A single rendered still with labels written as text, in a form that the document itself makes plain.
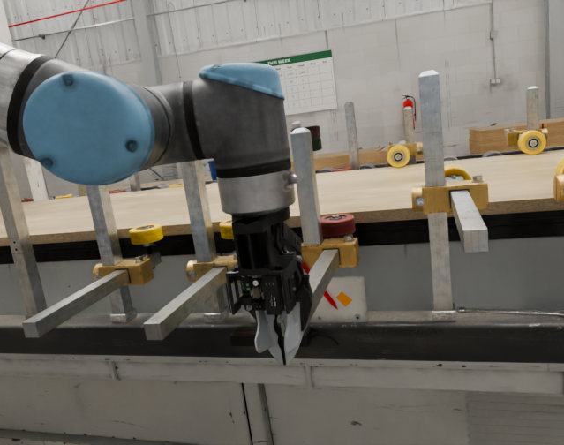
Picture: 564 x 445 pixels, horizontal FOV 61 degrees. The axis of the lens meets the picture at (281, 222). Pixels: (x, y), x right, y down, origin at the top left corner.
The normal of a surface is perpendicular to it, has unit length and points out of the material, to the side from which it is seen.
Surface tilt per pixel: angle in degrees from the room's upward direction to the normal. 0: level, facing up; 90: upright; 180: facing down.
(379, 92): 90
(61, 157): 93
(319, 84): 90
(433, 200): 90
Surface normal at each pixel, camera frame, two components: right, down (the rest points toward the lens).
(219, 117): 0.03, 0.25
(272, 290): -0.27, 0.23
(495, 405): -0.29, -0.40
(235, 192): -0.48, 0.24
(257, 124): 0.30, 0.15
